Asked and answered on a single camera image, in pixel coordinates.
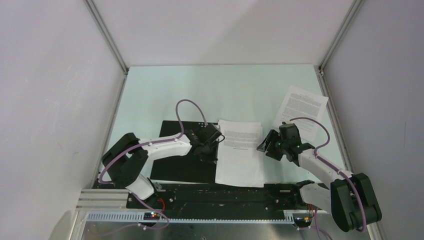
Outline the aluminium frame profile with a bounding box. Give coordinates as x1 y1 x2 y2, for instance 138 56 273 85
318 0 366 72
83 0 129 75

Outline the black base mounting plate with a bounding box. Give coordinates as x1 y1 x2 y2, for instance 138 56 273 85
145 183 311 221

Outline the right controller board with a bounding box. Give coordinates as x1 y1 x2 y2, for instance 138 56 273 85
293 217 312 229

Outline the slotted cable duct rail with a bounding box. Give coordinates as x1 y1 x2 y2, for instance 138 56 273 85
86 211 295 224

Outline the aluminium frame profile left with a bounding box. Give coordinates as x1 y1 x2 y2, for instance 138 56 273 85
83 0 129 75

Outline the red black clip folder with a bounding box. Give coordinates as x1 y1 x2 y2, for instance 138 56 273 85
149 120 218 184

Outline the printed paper sheet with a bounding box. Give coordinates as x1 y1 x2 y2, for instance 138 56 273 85
215 119 265 188
272 85 329 143

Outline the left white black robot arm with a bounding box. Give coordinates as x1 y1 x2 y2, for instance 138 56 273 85
98 123 223 208

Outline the left controller board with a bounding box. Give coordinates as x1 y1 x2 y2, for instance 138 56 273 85
143 211 161 221

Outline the aluminium frame profile right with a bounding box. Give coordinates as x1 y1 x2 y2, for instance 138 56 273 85
318 0 366 72

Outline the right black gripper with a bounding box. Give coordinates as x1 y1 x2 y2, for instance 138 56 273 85
257 129 288 161

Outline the controller board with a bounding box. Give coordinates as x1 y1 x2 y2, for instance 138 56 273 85
293 217 312 229
143 211 161 221

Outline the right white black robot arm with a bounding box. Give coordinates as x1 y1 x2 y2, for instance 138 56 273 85
256 122 383 232

